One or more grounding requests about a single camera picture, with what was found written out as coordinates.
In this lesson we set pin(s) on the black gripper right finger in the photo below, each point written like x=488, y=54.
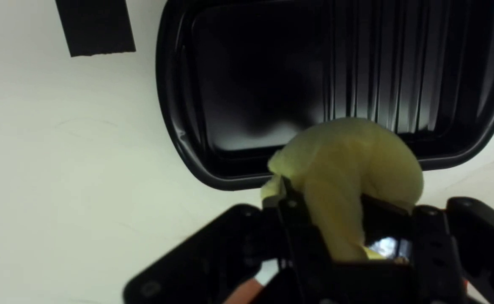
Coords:
x=433, y=254

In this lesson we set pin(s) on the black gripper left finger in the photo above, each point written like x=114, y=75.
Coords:
x=307, y=254

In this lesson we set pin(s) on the yellow banana plushy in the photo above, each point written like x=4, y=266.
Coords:
x=349, y=170

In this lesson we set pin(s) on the black ribbed plastic tray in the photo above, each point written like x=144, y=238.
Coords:
x=269, y=86

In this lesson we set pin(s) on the black tape patch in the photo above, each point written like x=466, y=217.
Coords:
x=97, y=26

